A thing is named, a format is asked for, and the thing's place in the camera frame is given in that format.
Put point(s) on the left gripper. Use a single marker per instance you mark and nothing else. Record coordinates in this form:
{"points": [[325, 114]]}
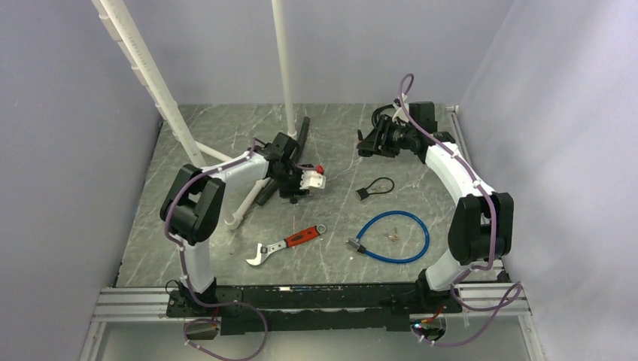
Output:
{"points": [[294, 192]]}

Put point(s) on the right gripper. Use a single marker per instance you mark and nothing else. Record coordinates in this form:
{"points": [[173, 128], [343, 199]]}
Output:
{"points": [[375, 144]]}

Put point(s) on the black cable padlock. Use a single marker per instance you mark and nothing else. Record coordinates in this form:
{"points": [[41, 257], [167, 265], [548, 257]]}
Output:
{"points": [[365, 192]]}

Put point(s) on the blue cable lock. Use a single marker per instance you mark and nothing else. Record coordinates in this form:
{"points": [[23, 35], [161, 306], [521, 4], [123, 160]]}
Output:
{"points": [[356, 242]]}

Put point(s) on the silver lock keys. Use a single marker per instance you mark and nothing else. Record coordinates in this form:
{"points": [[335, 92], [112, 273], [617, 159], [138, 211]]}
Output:
{"points": [[392, 236]]}

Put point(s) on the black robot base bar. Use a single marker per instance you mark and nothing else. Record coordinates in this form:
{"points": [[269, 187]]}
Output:
{"points": [[278, 308]]}

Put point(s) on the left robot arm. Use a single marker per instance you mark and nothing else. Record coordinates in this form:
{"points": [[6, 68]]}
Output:
{"points": [[193, 207]]}

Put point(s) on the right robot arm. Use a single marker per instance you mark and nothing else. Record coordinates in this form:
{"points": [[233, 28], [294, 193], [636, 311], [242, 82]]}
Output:
{"points": [[481, 228]]}

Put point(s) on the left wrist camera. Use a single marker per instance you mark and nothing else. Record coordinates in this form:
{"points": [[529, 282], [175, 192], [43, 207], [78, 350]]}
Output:
{"points": [[313, 178]]}

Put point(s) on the red handled adjustable wrench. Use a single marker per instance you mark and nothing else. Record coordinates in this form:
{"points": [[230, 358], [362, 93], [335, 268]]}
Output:
{"points": [[264, 251]]}

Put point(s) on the aluminium rail frame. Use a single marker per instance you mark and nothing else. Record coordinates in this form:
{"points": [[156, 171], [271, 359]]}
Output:
{"points": [[123, 305]]}

